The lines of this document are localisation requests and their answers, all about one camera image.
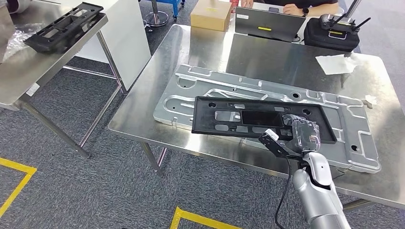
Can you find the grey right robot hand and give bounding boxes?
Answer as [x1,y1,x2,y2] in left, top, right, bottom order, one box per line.
[282,114,321,154]

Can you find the black plastic bracket part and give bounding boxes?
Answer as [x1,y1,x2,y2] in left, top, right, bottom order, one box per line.
[191,96,338,145]
[23,2,107,54]

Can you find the stainless steel workbench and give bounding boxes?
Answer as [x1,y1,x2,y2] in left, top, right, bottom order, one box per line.
[108,24,405,211]

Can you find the chrome curved part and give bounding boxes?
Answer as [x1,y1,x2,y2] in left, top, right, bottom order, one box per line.
[6,0,32,14]

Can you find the stamped metal panel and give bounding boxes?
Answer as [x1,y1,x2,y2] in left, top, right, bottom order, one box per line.
[153,64,382,174]

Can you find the small white scrap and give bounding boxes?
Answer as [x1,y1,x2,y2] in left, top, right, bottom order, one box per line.
[363,94,378,109]

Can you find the white paper sheet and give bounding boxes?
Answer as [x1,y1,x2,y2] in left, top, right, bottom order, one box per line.
[315,54,363,75]

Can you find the black carry bag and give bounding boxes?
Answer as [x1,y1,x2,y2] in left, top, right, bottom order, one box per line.
[303,17,361,53]

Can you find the grey laptop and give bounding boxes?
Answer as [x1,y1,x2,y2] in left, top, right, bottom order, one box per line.
[234,6,307,42]

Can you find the black remote controller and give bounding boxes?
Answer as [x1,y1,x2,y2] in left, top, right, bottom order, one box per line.
[319,13,372,34]

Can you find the person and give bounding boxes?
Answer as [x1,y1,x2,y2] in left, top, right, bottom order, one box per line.
[240,0,340,17]

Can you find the grey metal pole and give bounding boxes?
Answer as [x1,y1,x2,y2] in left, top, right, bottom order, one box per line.
[345,0,362,20]

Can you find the brown cardboard box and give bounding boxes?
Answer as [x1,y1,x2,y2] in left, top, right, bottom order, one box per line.
[190,0,233,32]

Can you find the blue metal cart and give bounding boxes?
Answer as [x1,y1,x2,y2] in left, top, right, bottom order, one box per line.
[145,0,186,20]

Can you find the white cabinet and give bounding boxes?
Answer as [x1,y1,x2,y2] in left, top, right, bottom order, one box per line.
[75,0,152,92]

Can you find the stainless steel table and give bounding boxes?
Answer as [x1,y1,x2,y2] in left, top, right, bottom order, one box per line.
[0,0,129,159]

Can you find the clear plastic sheet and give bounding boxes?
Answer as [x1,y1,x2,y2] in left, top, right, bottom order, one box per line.
[1,23,42,62]

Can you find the grey metal box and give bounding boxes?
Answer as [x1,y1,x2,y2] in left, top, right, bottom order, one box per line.
[0,4,16,64]

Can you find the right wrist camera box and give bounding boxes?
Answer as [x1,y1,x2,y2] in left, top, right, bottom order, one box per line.
[258,128,301,159]

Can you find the black cable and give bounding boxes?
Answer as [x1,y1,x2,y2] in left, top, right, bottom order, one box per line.
[274,158,292,229]

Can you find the chrome stanchion post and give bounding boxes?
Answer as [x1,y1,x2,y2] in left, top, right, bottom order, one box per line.
[145,0,170,28]

